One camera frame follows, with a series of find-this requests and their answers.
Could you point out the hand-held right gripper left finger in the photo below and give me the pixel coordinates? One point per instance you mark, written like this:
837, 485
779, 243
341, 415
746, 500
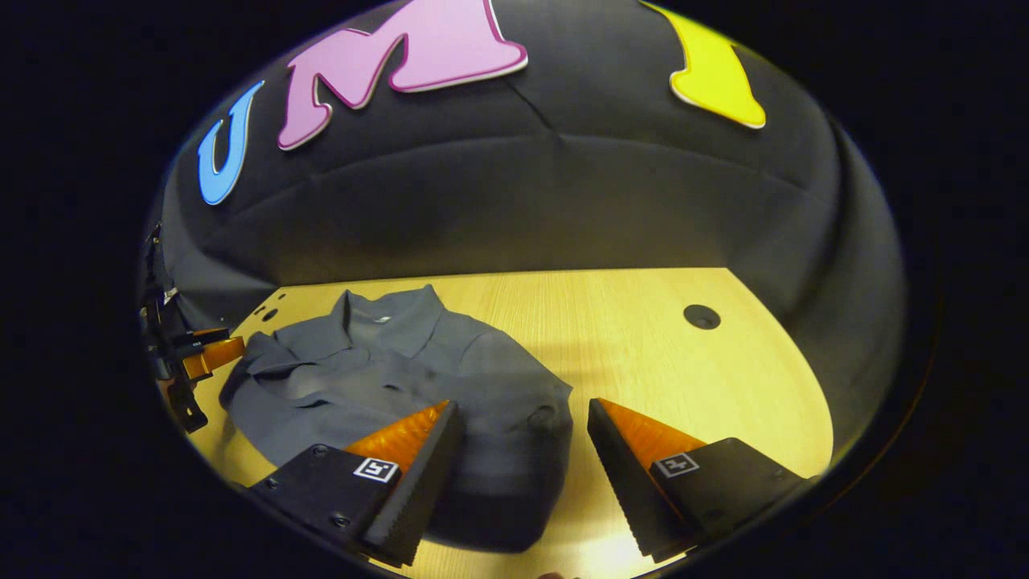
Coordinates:
430, 482

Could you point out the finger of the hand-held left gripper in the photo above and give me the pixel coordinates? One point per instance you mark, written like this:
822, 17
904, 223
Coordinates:
213, 356

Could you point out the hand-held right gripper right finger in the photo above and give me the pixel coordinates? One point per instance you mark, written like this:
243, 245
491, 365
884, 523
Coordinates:
623, 482

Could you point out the grey collared shirt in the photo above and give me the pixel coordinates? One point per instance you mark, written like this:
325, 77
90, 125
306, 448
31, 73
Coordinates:
402, 370

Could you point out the black backdrop cloth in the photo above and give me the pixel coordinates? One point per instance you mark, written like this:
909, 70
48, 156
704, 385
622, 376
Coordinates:
563, 193

